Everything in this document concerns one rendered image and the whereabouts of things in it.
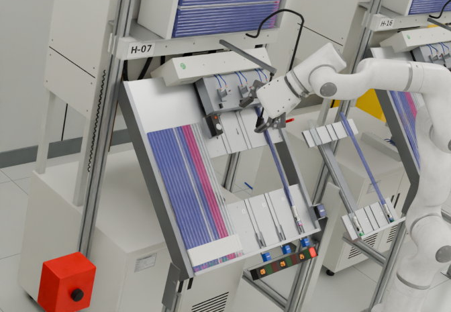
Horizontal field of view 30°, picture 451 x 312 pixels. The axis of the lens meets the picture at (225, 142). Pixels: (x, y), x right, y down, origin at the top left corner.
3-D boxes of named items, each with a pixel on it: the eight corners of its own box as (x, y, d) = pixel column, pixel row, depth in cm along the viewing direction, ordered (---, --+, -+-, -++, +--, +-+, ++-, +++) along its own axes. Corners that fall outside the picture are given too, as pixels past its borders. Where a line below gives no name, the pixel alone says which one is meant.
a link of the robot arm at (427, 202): (417, 260, 271) (399, 232, 285) (452, 255, 272) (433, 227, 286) (429, 121, 247) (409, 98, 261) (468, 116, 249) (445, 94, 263)
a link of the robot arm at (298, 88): (315, 96, 242) (306, 102, 243) (299, 72, 245) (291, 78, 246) (305, 90, 235) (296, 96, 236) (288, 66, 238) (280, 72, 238)
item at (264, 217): (311, 230, 331) (316, 229, 329) (186, 275, 286) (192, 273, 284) (294, 185, 334) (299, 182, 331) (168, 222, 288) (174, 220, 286)
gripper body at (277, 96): (309, 100, 242) (278, 123, 245) (291, 73, 246) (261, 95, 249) (300, 96, 235) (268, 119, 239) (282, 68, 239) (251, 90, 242)
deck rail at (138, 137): (183, 280, 288) (194, 276, 283) (178, 282, 286) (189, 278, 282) (117, 86, 296) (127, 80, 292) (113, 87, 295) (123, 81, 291)
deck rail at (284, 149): (310, 233, 334) (321, 230, 330) (307, 235, 333) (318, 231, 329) (250, 68, 343) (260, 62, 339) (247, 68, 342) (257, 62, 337)
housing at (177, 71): (249, 78, 342) (272, 65, 332) (156, 92, 308) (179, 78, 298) (242, 60, 343) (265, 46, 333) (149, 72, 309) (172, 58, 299)
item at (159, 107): (274, 144, 338) (283, 140, 334) (147, 175, 292) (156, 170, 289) (247, 68, 342) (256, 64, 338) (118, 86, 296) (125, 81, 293)
